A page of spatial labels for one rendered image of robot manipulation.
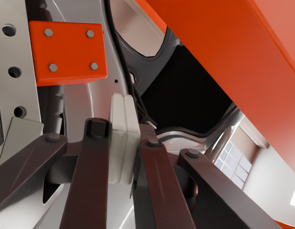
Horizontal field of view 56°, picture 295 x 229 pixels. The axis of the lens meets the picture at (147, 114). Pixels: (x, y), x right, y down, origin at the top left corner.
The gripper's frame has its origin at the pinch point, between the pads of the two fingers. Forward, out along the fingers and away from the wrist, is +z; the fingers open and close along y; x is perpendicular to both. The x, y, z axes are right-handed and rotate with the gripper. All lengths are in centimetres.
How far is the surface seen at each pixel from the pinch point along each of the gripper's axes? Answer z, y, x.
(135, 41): 526, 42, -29
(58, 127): 23.6, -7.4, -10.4
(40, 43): 17.6, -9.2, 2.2
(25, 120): 14.0, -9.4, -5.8
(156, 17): 362, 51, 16
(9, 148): 12.3, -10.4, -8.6
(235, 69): 28.4, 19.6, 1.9
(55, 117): 23.5, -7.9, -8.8
